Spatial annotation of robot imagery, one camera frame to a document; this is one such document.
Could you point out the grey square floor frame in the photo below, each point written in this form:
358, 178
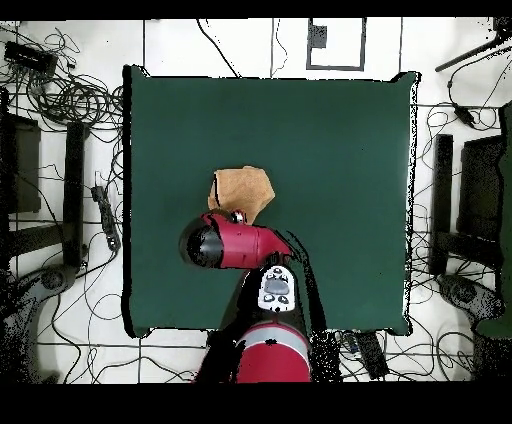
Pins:
308, 56

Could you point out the dark green table cloth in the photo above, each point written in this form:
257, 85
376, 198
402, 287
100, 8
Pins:
320, 160

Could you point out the black power adapter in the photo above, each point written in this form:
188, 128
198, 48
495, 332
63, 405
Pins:
464, 114

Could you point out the grey swivel chair base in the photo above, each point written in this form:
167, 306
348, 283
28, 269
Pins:
464, 292
52, 278

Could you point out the black flat panel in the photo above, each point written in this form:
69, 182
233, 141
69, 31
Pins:
480, 188
24, 168

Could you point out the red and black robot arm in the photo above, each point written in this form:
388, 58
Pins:
240, 244

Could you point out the dark grey square plate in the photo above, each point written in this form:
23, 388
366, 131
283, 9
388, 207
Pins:
318, 36

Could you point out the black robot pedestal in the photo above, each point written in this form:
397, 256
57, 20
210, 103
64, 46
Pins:
216, 356

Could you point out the black stand bar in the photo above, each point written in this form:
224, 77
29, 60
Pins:
74, 192
443, 192

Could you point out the black tripod leg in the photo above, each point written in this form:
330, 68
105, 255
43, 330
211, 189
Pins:
468, 54

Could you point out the tan terry cloth towel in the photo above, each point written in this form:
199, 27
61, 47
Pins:
244, 188

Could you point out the black box device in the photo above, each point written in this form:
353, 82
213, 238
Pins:
30, 58

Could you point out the black power strip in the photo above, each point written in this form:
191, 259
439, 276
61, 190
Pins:
372, 356
107, 218

